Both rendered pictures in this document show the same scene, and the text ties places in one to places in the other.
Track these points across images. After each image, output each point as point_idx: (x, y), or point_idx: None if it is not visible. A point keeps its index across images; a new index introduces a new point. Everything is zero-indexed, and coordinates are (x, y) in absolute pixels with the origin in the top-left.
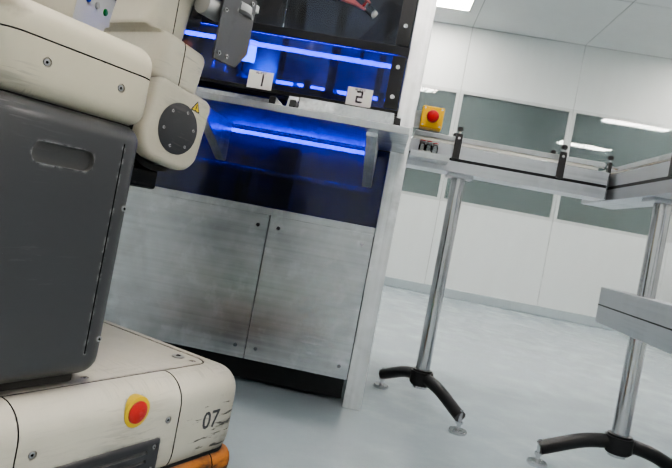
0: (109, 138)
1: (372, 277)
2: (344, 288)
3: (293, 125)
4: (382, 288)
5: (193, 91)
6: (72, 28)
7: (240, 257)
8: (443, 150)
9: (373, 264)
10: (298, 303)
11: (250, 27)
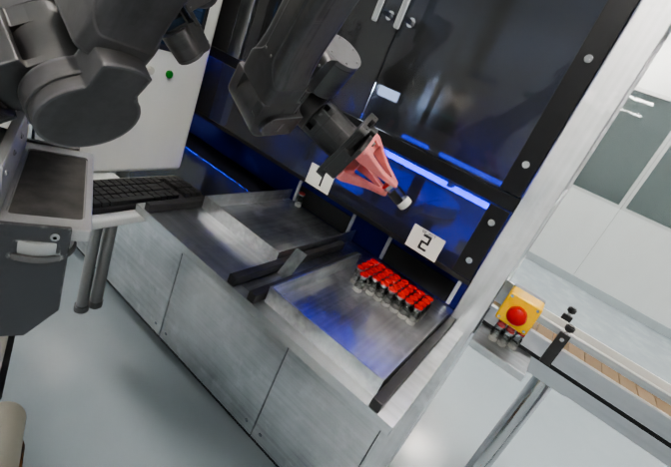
0: None
1: (378, 449)
2: (346, 439)
3: None
4: (385, 466)
5: None
6: None
7: (265, 350)
8: (531, 342)
9: (383, 437)
10: (303, 423)
11: (58, 271)
